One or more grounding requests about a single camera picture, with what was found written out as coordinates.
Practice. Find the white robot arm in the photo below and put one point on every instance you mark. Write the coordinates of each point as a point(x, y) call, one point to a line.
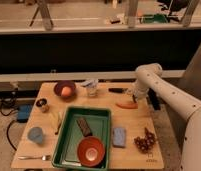
point(187, 106)

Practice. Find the red bowl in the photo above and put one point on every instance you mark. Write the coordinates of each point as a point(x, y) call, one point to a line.
point(90, 151)

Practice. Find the dark chocolate bar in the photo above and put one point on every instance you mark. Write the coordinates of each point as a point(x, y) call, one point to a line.
point(84, 127)

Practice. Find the blue power box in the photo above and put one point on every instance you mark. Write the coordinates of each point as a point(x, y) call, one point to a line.
point(24, 113)

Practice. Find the banana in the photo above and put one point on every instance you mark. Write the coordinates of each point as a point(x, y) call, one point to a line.
point(56, 120)

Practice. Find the bunch of dark grapes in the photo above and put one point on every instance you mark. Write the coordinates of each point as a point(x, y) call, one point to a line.
point(146, 144)

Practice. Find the small dark tin can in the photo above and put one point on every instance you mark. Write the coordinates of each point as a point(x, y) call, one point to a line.
point(42, 105)

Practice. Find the black handled knife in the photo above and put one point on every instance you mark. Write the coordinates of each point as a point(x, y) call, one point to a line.
point(117, 90)

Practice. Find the silver fork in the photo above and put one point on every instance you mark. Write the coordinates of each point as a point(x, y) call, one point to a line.
point(44, 157)

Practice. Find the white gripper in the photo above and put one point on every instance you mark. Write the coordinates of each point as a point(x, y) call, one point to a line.
point(135, 94)

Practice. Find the clear plastic cup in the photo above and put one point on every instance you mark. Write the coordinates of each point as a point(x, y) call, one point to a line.
point(91, 87)

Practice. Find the wooden table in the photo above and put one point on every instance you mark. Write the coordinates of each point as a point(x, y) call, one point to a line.
point(133, 120)

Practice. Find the green plastic tray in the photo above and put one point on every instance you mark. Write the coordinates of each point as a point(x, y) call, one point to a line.
point(65, 153)

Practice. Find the blue sponge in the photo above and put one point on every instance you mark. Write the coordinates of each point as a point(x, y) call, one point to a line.
point(119, 137)

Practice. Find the blue cup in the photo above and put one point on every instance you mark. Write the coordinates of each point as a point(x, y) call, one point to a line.
point(35, 135)

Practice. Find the purple bowl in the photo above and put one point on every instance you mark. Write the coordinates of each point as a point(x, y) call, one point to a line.
point(66, 83)

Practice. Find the orange fruit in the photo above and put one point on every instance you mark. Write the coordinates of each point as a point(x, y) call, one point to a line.
point(66, 91)

